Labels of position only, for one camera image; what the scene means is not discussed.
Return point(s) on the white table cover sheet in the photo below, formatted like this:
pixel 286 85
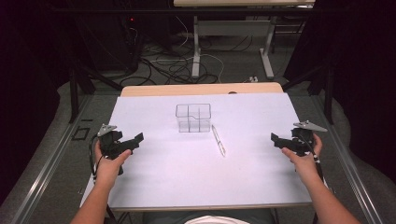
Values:
pixel 186 174

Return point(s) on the black metal stand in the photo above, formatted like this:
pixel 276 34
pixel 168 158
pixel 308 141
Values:
pixel 77 90
pixel 323 87

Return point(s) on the white metal frame desk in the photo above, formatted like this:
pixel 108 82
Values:
pixel 196 46

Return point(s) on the dark curtain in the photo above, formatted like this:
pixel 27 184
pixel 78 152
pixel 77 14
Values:
pixel 28 93
pixel 364 77

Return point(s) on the black computer tower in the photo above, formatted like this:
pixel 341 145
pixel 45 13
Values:
pixel 132 40

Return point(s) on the clear plastic organizer box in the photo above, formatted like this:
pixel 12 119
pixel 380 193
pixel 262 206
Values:
pixel 193 118

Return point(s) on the aluminium floor rail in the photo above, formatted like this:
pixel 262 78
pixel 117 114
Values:
pixel 46 168
pixel 348 168

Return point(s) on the white power plug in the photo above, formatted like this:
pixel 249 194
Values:
pixel 253 79

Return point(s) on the person's right hand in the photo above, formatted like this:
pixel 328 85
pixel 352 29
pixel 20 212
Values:
pixel 306 166

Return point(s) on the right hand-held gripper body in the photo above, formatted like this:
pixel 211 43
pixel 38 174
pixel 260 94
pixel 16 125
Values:
pixel 303 140

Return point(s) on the person's left hand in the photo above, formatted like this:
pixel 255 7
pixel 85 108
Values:
pixel 109 169

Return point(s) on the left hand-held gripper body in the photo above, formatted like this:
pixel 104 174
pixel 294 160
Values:
pixel 109 143

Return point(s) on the silver pen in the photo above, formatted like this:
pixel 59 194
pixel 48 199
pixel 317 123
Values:
pixel 218 140

